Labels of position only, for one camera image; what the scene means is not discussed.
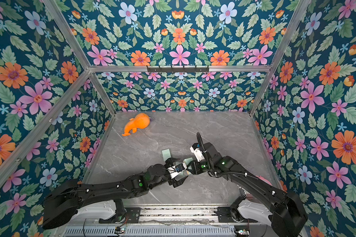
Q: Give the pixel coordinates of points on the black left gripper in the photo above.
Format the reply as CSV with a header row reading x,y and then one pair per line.
x,y
172,181

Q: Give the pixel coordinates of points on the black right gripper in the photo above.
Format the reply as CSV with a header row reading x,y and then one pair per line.
x,y
200,167

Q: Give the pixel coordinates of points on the mint green box lid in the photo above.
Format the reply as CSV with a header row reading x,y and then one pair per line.
x,y
187,163

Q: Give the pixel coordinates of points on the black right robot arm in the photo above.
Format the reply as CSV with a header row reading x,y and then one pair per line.
x,y
283,211

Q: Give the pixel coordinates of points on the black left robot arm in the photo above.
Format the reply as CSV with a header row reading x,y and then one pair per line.
x,y
65,201

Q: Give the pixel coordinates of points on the orange plush toy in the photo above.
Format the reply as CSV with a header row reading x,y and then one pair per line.
x,y
140,121

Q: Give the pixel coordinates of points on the pink alarm clock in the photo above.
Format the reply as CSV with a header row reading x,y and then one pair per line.
x,y
264,179

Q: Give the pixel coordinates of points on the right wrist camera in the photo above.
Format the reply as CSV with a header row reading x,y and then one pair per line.
x,y
195,149

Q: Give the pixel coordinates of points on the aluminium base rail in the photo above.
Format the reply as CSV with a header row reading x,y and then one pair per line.
x,y
178,216

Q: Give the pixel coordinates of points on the black hook rail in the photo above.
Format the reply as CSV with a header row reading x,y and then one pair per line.
x,y
176,69

